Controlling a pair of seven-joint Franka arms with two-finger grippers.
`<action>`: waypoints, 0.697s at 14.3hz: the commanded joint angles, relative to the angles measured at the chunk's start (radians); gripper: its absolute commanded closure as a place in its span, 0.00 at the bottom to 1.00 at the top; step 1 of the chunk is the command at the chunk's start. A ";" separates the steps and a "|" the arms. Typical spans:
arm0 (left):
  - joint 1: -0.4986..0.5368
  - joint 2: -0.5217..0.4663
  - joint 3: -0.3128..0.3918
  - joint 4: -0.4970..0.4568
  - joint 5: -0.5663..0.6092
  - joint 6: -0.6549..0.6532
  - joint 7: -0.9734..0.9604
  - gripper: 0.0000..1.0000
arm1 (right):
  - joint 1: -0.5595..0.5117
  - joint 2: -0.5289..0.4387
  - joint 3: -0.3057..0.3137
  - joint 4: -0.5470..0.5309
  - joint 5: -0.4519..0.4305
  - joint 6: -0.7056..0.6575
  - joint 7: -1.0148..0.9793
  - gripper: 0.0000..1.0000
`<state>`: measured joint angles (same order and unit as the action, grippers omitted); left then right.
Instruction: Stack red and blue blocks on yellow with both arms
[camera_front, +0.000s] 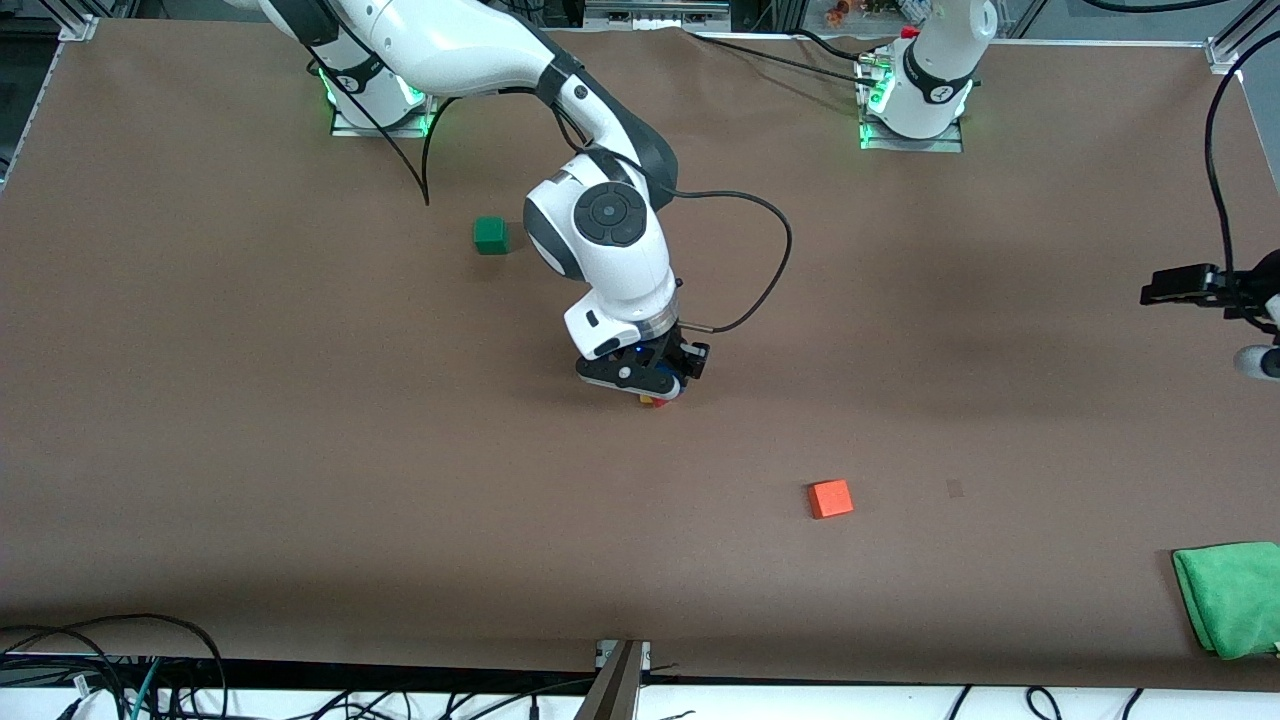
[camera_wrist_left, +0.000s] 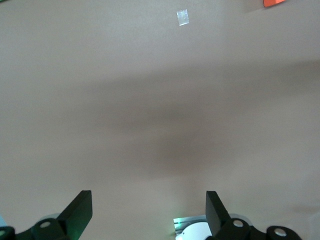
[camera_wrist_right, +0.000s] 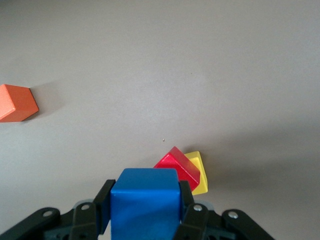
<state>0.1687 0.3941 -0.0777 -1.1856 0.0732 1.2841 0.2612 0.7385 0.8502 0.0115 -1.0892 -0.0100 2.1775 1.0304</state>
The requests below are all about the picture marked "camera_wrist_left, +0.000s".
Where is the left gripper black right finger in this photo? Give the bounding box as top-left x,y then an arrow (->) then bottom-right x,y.
206,191 -> 301,240

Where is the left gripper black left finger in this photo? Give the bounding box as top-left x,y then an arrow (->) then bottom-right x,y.
0,190 -> 93,240

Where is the brown paper table cover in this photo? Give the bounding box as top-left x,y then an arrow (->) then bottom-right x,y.
0,0 -> 320,240

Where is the clear tape patch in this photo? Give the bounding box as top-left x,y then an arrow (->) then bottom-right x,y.
176,8 -> 190,27

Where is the orange wooden block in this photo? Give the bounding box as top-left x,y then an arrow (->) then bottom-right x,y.
262,0 -> 287,8

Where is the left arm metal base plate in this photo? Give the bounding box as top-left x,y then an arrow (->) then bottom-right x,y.
173,216 -> 208,236

